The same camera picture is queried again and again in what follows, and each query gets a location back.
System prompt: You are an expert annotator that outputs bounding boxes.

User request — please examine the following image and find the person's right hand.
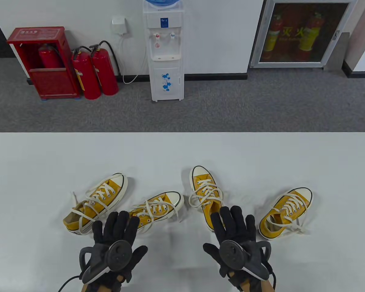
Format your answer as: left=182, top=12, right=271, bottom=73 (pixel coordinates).
left=203, top=206, right=257, bottom=278

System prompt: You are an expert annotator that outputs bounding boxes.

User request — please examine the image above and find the person's left hand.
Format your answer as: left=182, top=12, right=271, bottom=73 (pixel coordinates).
left=88, top=211, right=148, bottom=286

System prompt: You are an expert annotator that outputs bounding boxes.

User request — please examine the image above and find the yellow canvas shoe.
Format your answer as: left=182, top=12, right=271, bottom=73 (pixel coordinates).
left=63, top=173, right=128, bottom=235
left=126, top=191, right=184, bottom=234
left=258, top=187, right=313, bottom=241
left=190, top=166, right=228, bottom=233

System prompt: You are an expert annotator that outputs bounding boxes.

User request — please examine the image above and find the person's left forearm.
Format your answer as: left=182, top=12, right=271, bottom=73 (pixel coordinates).
left=81, top=281, right=110, bottom=292

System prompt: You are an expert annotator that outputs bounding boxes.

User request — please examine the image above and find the person's right forearm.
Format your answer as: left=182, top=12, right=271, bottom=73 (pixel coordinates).
left=228, top=274, right=276, bottom=292

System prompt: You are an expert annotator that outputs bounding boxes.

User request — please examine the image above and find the dark grey hand controller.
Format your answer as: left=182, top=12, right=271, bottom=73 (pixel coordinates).
left=79, top=240, right=133, bottom=284
left=219, top=240, right=272, bottom=281

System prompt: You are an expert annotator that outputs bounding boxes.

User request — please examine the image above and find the red extinguisher cabinet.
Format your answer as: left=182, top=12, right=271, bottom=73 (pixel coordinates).
left=7, top=26, right=81, bottom=100

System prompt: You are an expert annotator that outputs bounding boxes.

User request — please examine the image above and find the silver framed glass cabinet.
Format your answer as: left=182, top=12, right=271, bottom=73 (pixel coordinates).
left=249, top=0, right=358, bottom=69

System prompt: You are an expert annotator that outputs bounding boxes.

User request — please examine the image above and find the white water dispenser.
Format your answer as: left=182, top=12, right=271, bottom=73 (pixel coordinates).
left=142, top=3, right=185, bottom=102

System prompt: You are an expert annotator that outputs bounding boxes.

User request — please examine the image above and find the red yellow fire extinguisher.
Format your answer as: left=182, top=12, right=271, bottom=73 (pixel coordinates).
left=298, top=12, right=323, bottom=60
left=263, top=14, right=283, bottom=60

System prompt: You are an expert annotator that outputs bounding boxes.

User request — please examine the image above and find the blue water bottle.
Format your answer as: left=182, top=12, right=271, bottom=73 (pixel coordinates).
left=144, top=0, right=180, bottom=9

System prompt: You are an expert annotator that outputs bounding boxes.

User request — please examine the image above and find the white power cable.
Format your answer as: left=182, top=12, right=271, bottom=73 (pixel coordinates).
left=118, top=33, right=148, bottom=84

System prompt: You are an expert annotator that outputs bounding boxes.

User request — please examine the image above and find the white wall box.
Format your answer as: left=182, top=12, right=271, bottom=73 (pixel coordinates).
left=111, top=17, right=129, bottom=36

